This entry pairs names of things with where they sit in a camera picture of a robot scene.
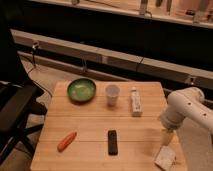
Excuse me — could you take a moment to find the white sponge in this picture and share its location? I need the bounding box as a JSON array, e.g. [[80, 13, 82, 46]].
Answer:
[[154, 146, 176, 171]]

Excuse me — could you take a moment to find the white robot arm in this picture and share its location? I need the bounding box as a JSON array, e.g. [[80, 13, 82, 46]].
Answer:
[[159, 87, 213, 146]]

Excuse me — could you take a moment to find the green ceramic bowl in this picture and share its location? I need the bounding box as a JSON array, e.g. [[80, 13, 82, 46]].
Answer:
[[67, 78, 96, 103]]

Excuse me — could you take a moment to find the white tube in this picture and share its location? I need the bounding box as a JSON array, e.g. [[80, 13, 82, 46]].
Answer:
[[131, 87, 142, 117]]

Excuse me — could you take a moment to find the black remote control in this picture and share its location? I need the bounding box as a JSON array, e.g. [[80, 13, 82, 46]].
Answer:
[[108, 130, 118, 155]]

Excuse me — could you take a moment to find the translucent plastic cup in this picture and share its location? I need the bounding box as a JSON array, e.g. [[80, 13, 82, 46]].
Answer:
[[105, 84, 120, 106]]

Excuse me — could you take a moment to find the wooden table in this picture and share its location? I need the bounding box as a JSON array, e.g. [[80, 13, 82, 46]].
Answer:
[[31, 81, 166, 171]]

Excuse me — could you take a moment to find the orange carrot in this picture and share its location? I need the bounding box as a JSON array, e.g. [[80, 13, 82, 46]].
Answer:
[[57, 132, 77, 152]]

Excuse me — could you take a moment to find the black chair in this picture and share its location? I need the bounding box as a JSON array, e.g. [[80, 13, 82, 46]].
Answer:
[[0, 80, 48, 166]]

